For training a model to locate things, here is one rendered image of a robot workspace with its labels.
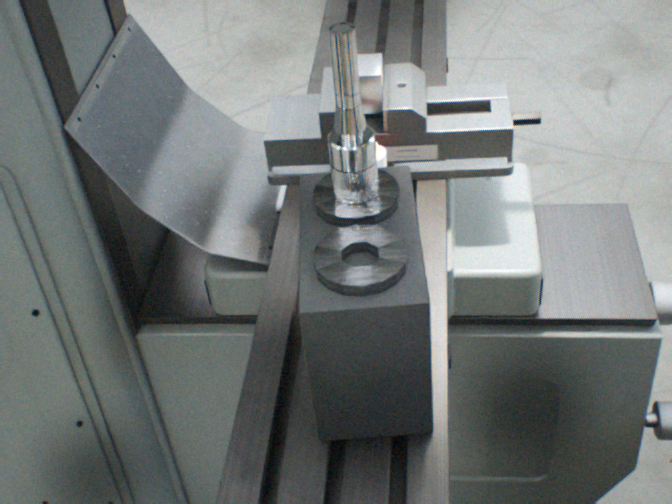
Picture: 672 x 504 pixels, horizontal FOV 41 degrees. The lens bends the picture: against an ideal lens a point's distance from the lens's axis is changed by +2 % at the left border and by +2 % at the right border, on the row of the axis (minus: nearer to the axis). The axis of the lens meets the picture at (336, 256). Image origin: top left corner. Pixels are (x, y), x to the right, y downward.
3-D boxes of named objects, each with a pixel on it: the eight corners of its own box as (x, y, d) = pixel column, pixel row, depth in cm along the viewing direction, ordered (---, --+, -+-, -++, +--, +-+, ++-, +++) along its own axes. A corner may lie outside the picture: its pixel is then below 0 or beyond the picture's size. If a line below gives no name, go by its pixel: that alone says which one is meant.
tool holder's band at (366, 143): (374, 156, 86) (374, 147, 85) (326, 158, 86) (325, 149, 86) (376, 129, 89) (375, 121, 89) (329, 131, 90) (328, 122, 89)
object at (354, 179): (378, 204, 90) (374, 156, 86) (331, 205, 90) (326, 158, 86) (379, 177, 93) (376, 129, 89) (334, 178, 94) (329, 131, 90)
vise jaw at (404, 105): (425, 86, 132) (425, 61, 129) (427, 132, 122) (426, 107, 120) (384, 88, 132) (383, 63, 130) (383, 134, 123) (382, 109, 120)
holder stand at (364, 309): (415, 289, 109) (410, 153, 96) (435, 434, 92) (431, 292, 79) (316, 297, 109) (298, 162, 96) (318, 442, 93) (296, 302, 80)
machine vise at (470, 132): (505, 118, 136) (508, 52, 129) (514, 176, 125) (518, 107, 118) (277, 129, 139) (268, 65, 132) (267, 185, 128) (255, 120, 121)
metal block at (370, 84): (384, 91, 129) (381, 52, 125) (383, 113, 124) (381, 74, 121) (348, 92, 129) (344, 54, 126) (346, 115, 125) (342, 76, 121)
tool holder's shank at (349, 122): (366, 143, 86) (358, 36, 79) (333, 144, 86) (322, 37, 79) (367, 125, 88) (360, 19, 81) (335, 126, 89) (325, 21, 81)
